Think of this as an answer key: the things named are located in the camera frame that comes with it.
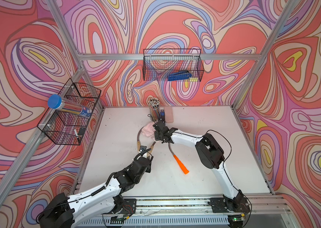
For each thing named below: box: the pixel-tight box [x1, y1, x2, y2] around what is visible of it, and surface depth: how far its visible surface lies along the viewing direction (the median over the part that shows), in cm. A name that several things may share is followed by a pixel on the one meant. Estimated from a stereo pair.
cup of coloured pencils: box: [148, 97, 161, 122], surface depth 101 cm
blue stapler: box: [160, 109, 165, 122], surface depth 113 cm
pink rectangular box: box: [164, 106, 174, 124], surface depth 114 cm
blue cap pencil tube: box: [47, 94, 93, 119], surface depth 69 cm
